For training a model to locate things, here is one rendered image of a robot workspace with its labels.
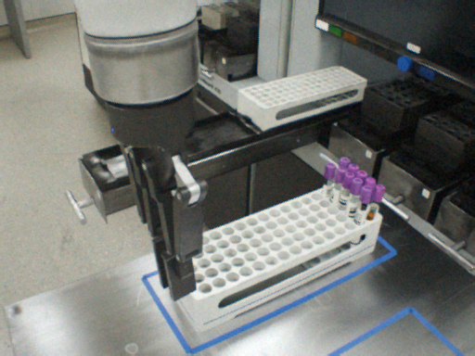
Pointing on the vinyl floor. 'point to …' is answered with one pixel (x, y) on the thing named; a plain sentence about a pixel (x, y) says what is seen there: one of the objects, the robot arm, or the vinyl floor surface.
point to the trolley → (267, 311)
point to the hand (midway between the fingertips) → (174, 265)
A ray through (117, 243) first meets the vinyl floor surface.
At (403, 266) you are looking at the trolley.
